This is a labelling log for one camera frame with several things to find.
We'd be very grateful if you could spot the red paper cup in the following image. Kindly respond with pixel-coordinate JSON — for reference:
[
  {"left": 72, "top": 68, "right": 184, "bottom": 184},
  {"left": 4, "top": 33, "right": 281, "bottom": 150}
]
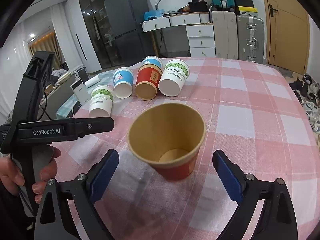
[
  {"left": 127, "top": 103, "right": 206, "bottom": 181},
  {"left": 135, "top": 64, "right": 162, "bottom": 100}
]

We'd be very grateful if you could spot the white green paper cup left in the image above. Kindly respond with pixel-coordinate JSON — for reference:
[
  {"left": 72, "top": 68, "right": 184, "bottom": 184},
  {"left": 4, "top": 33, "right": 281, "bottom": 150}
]
[{"left": 89, "top": 85, "right": 114, "bottom": 118}]

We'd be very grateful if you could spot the white green paper cup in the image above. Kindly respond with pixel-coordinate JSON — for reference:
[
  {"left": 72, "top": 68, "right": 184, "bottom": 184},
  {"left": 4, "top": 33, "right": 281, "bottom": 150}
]
[
  {"left": 89, "top": 85, "right": 114, "bottom": 118},
  {"left": 158, "top": 59, "right": 190, "bottom": 97}
]

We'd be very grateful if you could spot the blue white paper cup front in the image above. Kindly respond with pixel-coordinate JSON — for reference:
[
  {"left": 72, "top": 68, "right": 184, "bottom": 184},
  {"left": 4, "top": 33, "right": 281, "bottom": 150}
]
[{"left": 113, "top": 67, "right": 134, "bottom": 99}]

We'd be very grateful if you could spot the blue white paper cup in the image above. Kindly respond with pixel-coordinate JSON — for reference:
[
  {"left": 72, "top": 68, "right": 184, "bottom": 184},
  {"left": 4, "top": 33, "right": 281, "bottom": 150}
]
[
  {"left": 142, "top": 56, "right": 163, "bottom": 69},
  {"left": 113, "top": 67, "right": 134, "bottom": 99}
]

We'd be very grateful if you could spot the red paper cup lying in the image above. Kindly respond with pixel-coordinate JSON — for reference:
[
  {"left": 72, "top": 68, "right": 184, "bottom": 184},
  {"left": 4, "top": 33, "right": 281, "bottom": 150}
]
[{"left": 135, "top": 64, "right": 162, "bottom": 100}]

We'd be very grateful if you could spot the blue white paper cup back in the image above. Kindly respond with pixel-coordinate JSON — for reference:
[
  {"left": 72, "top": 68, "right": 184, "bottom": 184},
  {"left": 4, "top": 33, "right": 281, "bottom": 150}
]
[{"left": 142, "top": 56, "right": 163, "bottom": 69}]

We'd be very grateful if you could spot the white green paper cup right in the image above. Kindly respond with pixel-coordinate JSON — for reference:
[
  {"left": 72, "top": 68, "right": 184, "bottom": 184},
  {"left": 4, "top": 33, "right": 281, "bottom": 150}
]
[{"left": 158, "top": 59, "right": 190, "bottom": 97}]

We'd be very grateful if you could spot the person's left hand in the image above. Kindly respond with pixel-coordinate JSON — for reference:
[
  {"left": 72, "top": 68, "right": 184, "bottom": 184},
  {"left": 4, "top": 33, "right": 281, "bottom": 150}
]
[{"left": 0, "top": 145, "right": 62, "bottom": 204}]

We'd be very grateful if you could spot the yellow curtain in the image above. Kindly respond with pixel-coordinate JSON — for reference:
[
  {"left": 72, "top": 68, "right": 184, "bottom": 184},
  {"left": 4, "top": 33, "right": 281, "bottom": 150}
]
[{"left": 28, "top": 32, "right": 63, "bottom": 70}]

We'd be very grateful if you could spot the white power bank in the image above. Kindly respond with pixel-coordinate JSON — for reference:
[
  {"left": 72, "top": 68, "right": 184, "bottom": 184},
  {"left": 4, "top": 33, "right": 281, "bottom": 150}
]
[{"left": 70, "top": 79, "right": 91, "bottom": 106}]

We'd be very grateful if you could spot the pink plaid tablecloth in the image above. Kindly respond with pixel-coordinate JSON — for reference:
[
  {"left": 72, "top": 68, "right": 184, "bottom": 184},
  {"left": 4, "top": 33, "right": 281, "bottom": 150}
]
[{"left": 56, "top": 58, "right": 319, "bottom": 239}]

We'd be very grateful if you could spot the black refrigerator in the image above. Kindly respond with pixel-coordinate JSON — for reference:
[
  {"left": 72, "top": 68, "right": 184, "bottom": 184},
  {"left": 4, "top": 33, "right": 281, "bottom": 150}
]
[{"left": 104, "top": 0, "right": 155, "bottom": 67}]

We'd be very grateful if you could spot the patterned floor rug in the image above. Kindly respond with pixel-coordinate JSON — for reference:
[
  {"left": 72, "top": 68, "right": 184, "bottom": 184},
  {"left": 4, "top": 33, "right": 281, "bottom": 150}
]
[{"left": 289, "top": 73, "right": 319, "bottom": 145}]

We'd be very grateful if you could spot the blue plastic bag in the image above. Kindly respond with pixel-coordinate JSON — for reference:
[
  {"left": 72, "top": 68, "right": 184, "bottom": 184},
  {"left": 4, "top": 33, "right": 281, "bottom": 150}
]
[{"left": 144, "top": 9, "right": 164, "bottom": 21}]

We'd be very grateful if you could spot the white drawer desk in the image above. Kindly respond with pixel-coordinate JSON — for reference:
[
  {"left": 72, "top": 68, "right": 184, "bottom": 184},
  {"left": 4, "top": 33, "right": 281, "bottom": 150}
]
[{"left": 142, "top": 12, "right": 216, "bottom": 57}]

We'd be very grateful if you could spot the black bag on desk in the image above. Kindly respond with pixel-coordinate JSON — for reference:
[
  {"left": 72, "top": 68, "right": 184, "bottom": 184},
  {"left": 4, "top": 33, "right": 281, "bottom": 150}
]
[{"left": 188, "top": 0, "right": 208, "bottom": 12}]

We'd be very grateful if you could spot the beige suitcase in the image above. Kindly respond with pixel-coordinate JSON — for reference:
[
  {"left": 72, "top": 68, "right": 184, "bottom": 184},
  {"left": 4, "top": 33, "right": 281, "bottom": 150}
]
[{"left": 212, "top": 11, "right": 238, "bottom": 60}]

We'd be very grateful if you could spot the silver aluminium suitcase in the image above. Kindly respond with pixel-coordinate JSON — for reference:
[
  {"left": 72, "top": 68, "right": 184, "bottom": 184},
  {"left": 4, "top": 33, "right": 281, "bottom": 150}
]
[{"left": 236, "top": 15, "right": 265, "bottom": 63}]

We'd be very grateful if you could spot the wooden door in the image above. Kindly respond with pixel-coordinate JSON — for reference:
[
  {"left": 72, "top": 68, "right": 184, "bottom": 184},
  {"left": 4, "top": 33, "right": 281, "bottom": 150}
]
[{"left": 264, "top": 0, "right": 310, "bottom": 74}]

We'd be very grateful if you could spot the yellow black box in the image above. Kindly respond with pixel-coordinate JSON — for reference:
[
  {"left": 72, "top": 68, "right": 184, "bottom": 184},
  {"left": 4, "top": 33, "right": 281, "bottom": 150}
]
[{"left": 238, "top": 6, "right": 258, "bottom": 17}]

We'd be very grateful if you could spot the black cable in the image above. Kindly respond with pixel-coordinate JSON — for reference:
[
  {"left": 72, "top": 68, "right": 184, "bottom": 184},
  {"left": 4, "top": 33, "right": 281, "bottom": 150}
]
[{"left": 36, "top": 93, "right": 52, "bottom": 121}]

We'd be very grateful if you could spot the black door handle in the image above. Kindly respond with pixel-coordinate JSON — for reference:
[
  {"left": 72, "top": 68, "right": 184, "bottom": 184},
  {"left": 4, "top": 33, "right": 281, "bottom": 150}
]
[{"left": 269, "top": 4, "right": 279, "bottom": 17}]

